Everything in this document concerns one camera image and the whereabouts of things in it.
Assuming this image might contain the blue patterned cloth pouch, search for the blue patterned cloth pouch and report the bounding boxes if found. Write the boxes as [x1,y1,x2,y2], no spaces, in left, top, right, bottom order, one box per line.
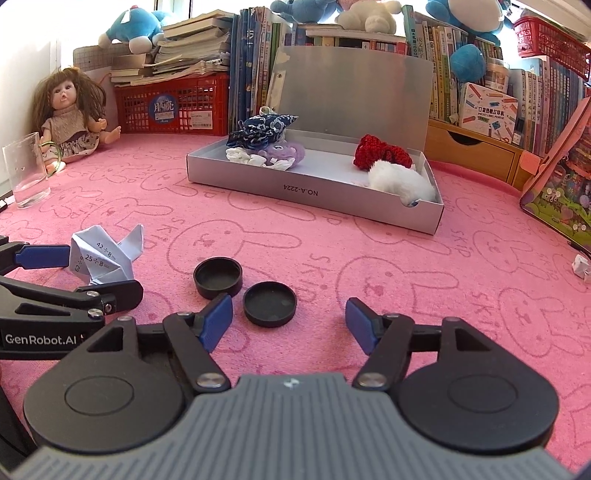
[226,113,298,149]

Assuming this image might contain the pink rabbit-print blanket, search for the pink rabbit-print blanket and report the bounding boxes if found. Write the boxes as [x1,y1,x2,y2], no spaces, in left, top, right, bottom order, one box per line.
[0,131,591,462]

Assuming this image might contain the black round lid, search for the black round lid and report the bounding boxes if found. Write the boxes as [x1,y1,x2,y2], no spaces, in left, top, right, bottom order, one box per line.
[193,257,243,299]
[242,282,297,328]

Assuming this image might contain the large blue plush toy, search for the large blue plush toy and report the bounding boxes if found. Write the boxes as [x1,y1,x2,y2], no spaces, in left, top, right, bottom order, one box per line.
[425,0,509,84]

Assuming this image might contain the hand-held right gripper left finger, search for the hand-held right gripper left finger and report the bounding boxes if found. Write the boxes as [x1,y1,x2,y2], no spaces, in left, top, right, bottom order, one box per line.
[78,293,234,393]

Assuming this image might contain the rabbit plush with pink hat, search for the rabbit plush with pink hat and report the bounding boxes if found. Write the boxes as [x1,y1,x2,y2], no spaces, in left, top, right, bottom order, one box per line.
[335,0,402,34]

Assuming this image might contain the paper origami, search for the paper origami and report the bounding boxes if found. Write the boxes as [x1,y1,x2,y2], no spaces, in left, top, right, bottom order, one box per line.
[70,223,145,288]

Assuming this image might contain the pink house picture book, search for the pink house picture book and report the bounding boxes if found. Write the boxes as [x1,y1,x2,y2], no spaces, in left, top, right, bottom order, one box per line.
[519,97,591,257]

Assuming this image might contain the stack of books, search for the stack of books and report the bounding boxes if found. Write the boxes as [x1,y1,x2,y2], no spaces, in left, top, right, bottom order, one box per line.
[110,11,241,88]

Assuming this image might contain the purple plush toy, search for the purple plush toy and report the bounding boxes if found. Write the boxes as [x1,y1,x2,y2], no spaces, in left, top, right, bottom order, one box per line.
[249,140,307,168]

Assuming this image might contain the small red mesh basket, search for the small red mesh basket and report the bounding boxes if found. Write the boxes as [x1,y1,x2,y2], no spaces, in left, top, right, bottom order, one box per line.
[512,16,591,79]

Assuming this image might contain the grid-lined board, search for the grid-lined board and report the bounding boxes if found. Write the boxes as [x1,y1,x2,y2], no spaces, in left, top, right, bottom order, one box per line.
[73,44,122,88]

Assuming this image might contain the wooden drawer box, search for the wooden drawer box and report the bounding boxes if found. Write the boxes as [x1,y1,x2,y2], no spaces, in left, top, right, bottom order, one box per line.
[424,119,532,190]

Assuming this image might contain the shelf row of upright books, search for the shelf row of upright books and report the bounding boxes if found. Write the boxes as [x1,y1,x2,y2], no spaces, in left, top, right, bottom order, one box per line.
[295,4,591,158]

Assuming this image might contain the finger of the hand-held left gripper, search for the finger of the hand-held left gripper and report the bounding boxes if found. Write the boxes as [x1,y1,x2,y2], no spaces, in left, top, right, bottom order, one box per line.
[0,279,145,320]
[0,235,72,278]

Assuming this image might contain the brown-haired doll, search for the brown-haired doll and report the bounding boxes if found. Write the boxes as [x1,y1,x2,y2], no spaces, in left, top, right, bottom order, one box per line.
[31,67,123,163]

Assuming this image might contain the clear glass mug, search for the clear glass mug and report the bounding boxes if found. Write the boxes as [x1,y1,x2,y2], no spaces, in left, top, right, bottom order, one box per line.
[2,131,63,210]

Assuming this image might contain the silver cardboard box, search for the silver cardboard box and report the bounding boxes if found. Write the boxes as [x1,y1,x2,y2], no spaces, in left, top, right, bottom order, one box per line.
[186,45,445,236]

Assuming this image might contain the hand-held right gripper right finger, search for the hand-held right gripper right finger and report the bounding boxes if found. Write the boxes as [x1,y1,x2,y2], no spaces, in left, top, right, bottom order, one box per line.
[345,296,502,391]

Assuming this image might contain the blue plush toy with tag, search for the blue plush toy with tag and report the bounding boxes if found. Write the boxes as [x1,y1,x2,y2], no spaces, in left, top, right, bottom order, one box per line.
[98,6,178,55]

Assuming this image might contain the red knitted hat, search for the red knitted hat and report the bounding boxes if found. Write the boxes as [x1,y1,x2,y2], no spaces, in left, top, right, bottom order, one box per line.
[353,134,414,172]

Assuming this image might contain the small blue plush toy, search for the small blue plush toy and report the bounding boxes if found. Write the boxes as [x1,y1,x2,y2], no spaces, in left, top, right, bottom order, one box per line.
[270,0,345,24]

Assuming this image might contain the white plush toy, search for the white plush toy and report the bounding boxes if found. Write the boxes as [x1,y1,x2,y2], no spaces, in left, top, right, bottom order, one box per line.
[367,159,437,204]

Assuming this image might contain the green floral cloth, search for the green floral cloth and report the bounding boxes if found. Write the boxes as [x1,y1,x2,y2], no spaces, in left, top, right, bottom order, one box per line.
[225,147,266,168]

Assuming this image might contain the red plastic basket with label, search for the red plastic basket with label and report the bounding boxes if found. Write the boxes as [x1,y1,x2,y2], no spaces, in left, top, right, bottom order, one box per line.
[113,72,232,137]

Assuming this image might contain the row of thin picture books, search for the row of thin picture books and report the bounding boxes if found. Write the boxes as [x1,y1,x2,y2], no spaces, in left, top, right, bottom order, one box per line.
[228,6,301,134]

